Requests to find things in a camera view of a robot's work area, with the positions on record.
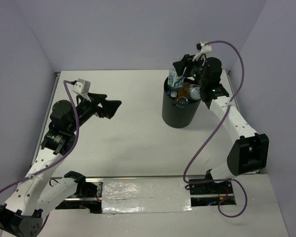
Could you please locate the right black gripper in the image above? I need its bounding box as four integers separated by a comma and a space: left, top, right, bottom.
173, 52, 207, 87

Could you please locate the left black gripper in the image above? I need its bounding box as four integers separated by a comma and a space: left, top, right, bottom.
68, 92, 121, 132

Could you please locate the clear bottle green label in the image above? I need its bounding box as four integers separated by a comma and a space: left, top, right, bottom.
167, 70, 184, 90

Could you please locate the orange juice bottle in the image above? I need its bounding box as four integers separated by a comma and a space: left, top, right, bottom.
175, 82, 191, 101

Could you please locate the clear square plastic bottle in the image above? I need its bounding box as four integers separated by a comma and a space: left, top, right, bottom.
188, 85, 201, 101

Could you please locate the clear bottle blue cap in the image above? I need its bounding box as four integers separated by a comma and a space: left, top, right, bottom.
176, 96, 188, 109

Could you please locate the clear water bottle colourful label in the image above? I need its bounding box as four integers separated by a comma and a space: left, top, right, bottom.
165, 90, 178, 99

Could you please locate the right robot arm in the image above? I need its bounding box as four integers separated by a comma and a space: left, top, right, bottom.
173, 54, 269, 193

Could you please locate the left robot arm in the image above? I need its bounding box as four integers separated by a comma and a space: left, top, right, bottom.
0, 93, 122, 237

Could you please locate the black round bin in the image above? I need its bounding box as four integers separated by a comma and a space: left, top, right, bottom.
162, 78, 201, 128

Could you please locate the silver foil tape patch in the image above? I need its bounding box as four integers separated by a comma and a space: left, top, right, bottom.
101, 177, 192, 214

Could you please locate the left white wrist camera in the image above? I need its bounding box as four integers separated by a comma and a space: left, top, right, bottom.
72, 79, 91, 101

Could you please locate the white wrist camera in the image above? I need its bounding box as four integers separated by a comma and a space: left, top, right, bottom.
72, 79, 91, 101
192, 42, 212, 61

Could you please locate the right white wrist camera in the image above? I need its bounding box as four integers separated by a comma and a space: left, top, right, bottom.
192, 42, 212, 61

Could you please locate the aluminium mounting rail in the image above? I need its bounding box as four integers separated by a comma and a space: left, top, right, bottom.
56, 178, 235, 214

